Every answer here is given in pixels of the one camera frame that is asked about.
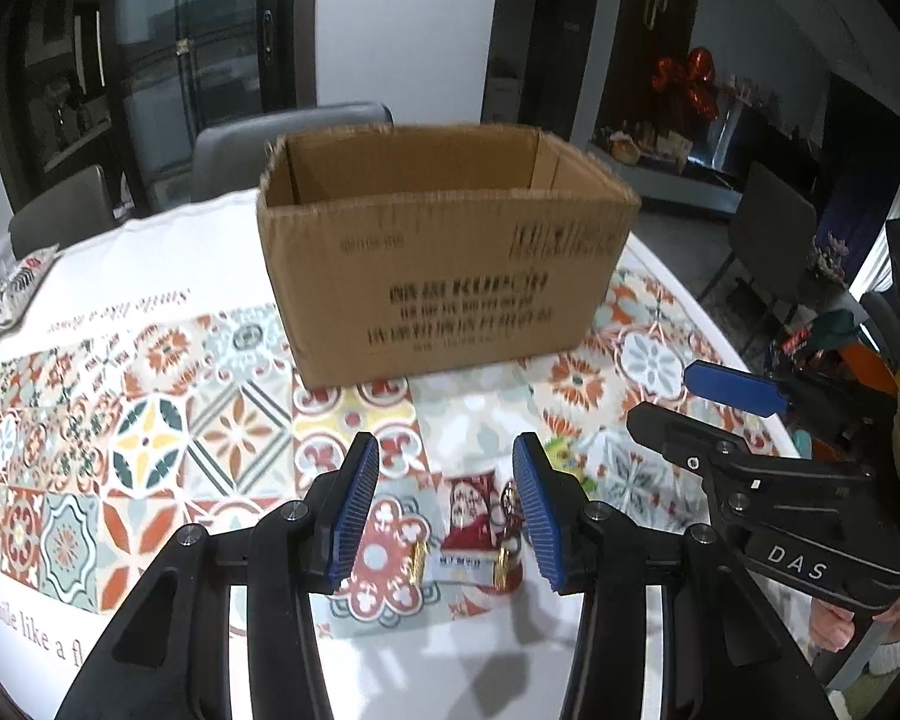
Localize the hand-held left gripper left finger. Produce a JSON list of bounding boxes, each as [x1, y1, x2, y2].
[[54, 431, 382, 720]]

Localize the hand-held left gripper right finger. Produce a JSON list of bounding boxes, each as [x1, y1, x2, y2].
[[511, 431, 830, 720]]

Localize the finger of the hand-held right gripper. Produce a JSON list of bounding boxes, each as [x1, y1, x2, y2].
[[684, 360, 893, 440], [626, 401, 728, 473]]

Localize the red white candy packet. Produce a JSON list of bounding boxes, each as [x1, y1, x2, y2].
[[412, 472, 526, 593]]

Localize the small green candy packet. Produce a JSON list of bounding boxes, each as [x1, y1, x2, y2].
[[547, 431, 597, 477]]

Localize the brown cardboard box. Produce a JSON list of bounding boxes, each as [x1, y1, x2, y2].
[[256, 124, 642, 391]]

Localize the person's right forearm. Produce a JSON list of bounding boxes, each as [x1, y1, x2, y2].
[[866, 634, 900, 691]]

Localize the person's right hand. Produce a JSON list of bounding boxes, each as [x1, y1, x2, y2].
[[808, 589, 893, 653]]

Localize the dark green cloth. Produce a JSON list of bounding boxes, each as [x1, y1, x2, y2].
[[810, 309, 856, 346]]

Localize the orange wooden chair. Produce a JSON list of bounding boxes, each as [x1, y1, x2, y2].
[[844, 341, 900, 398]]

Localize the dark dining chair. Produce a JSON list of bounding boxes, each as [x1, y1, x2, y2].
[[701, 161, 822, 338]]

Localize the purple flower ornament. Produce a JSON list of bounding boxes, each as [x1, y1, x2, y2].
[[810, 232, 852, 286]]

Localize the white sideboard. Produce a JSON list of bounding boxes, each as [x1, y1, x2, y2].
[[589, 127, 743, 215]]

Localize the tile-patterned white tablecloth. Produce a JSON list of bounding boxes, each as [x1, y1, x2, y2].
[[0, 187, 803, 720]]

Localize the red foil balloons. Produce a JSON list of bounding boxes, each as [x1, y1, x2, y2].
[[649, 47, 721, 121]]

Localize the dark wooden door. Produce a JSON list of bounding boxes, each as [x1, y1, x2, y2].
[[596, 0, 710, 136]]

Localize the grey dining chair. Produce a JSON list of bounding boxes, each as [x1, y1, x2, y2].
[[193, 106, 395, 203], [9, 165, 113, 260]]

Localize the leaf-printed white bag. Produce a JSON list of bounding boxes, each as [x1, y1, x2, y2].
[[0, 251, 61, 338]]

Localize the glass sliding door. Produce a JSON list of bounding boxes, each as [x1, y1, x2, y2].
[[0, 0, 320, 211]]

